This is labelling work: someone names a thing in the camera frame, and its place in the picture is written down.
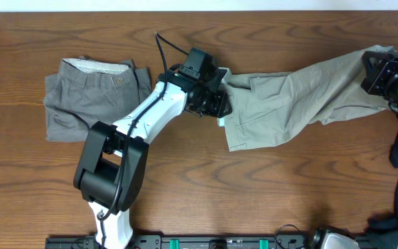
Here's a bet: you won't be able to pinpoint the light khaki green pants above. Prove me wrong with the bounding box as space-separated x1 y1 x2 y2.
222 50 389 151

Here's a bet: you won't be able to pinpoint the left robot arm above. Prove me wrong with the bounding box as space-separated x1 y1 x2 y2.
73 67 231 248

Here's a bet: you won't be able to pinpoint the folded dark grey shorts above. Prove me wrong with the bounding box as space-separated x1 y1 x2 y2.
44 57 151 142

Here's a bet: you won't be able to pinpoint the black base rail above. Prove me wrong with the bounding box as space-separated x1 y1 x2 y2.
45 234 309 249

